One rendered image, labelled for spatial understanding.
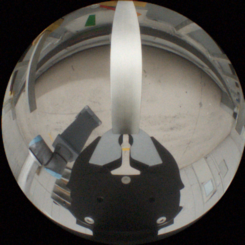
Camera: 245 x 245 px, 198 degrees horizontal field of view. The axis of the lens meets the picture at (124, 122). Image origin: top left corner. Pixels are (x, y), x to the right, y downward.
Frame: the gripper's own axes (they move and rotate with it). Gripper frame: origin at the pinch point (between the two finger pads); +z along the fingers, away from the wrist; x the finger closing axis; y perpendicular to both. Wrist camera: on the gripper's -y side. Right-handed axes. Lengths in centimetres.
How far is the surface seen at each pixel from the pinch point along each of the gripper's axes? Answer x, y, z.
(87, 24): -12.6, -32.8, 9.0
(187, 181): 192, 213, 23
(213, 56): 44, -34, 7
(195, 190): 214, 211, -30
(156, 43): 31, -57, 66
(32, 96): -23.5, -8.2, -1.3
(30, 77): -23.5, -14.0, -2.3
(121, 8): -0.6, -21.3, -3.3
